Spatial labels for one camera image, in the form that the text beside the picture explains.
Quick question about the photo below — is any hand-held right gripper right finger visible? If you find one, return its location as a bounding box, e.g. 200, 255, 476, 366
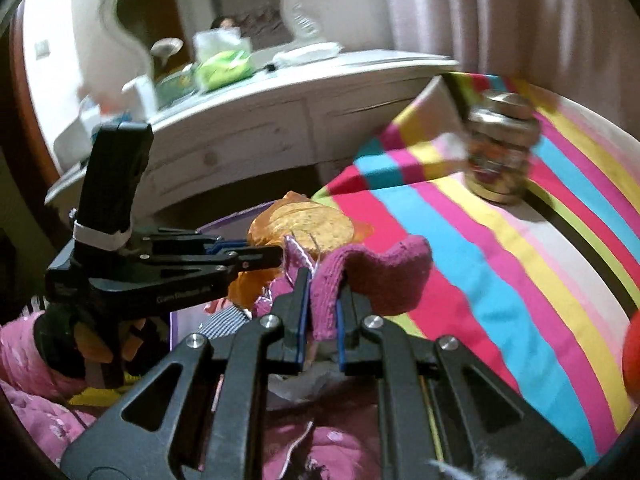
336, 282, 586, 480

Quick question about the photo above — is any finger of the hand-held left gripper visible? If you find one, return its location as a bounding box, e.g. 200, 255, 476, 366
145, 245, 284, 284
132, 229, 249, 254

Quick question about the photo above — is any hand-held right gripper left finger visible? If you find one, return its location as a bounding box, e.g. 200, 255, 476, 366
60, 267, 313, 480

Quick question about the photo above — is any orange plastic bag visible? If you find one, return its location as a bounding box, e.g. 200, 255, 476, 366
227, 191, 375, 321

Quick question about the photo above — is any magenta knit mitten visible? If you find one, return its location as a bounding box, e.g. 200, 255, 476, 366
310, 235, 433, 342

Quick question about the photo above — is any shiny pink foil wrapper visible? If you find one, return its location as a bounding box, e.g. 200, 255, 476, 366
255, 236, 322, 317

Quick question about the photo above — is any white box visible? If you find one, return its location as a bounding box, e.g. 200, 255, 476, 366
54, 109, 102, 162

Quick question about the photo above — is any yellow round textured pad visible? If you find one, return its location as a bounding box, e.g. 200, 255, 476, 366
267, 202, 357, 256

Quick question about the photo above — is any white dresser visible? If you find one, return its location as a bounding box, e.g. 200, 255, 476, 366
45, 50, 461, 221

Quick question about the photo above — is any small white dish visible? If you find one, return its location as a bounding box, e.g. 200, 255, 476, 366
150, 38, 184, 59

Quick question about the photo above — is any green plastic bag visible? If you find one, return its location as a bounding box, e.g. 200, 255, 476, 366
194, 50, 253, 92

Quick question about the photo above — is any colourful striped blanket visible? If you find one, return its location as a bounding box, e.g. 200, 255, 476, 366
310, 72, 640, 467

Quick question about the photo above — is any dark cloth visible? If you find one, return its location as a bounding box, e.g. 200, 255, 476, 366
32, 310, 90, 379

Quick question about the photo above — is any pink quilted robe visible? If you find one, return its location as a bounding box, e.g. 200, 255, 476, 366
0, 310, 386, 480

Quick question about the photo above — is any white paper stack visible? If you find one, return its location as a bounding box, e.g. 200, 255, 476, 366
274, 42, 344, 69

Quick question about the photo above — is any printed metal tin can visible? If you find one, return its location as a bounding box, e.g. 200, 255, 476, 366
462, 91, 543, 206

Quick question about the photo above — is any large red ball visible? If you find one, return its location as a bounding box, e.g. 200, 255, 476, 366
621, 320, 640, 402

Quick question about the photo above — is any pale curtain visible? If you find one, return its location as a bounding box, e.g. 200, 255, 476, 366
377, 0, 638, 111

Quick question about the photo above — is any brown wooden door frame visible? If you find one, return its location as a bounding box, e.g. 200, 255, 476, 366
9, 10, 57, 178

